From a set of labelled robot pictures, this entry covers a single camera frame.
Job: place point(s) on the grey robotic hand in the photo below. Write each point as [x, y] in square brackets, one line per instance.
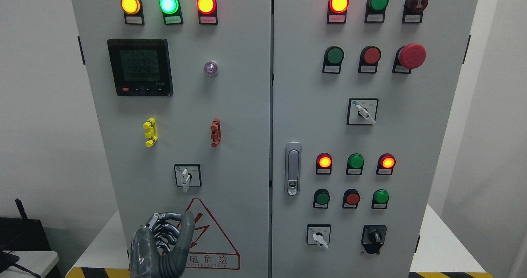
[145, 259]

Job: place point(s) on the white rotary selector switch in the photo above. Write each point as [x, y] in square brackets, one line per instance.
[188, 176]

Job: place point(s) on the red electric hazard warning sticker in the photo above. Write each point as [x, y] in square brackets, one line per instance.
[210, 247]

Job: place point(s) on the yellow terminal clip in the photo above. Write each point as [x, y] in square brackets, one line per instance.
[150, 132]

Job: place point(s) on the red terminal clip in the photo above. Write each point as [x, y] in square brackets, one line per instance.
[216, 132]

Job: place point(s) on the white side table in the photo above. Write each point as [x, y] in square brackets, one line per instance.
[40, 262]

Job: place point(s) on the black box with antenna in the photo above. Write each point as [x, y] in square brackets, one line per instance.
[22, 233]

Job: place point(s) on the green push button lower left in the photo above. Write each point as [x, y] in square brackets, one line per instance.
[321, 199]

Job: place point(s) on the grey left cabinet door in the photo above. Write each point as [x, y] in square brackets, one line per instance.
[235, 174]

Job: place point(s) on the grey cabinet door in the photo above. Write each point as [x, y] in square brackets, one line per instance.
[311, 107]
[235, 174]

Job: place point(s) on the black digital power meter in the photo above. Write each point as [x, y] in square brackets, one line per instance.
[141, 66]

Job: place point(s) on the red lit lamp middle left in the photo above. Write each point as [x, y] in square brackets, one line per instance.
[324, 164]

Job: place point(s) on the small purple sensor dome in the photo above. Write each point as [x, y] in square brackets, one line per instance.
[211, 68]

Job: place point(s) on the red push button lower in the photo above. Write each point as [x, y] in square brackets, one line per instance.
[351, 198]

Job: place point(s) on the red push button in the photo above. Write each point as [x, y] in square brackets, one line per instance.
[368, 61]
[351, 198]

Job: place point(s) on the green lamp middle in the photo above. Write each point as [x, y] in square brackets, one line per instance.
[355, 164]

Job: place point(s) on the red lit lamp middle right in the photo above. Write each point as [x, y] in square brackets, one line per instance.
[385, 164]

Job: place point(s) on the green lit indicator lamp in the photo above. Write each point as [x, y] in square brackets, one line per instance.
[171, 11]

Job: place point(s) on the yellow indicator lamp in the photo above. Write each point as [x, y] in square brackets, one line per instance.
[133, 12]

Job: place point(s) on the red lit indicator lamp left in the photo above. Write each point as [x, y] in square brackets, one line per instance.
[207, 11]

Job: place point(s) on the green push button upper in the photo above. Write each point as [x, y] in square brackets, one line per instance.
[333, 58]

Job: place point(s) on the grey right cabinet door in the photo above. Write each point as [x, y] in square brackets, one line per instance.
[311, 107]

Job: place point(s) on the white platform with hazard stripes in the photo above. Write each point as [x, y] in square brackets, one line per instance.
[439, 253]

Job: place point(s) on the red push button upper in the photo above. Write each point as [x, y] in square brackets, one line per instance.
[368, 61]

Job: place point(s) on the red lit lamp top right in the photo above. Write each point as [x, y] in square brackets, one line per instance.
[337, 11]

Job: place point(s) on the red emergency stop mushroom button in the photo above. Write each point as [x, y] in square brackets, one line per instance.
[409, 57]

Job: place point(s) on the green lamp top right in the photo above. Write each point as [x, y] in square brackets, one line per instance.
[375, 11]

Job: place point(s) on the dark red buzzer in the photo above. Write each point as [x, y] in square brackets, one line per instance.
[413, 11]

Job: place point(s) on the lower white selector switch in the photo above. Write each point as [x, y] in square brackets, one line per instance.
[319, 235]

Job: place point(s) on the silver door latch handle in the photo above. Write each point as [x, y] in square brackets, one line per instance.
[292, 167]

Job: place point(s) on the black rotary knob switch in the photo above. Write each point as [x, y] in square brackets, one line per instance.
[373, 237]

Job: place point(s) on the upper right white selector switch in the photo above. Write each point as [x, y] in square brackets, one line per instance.
[362, 111]

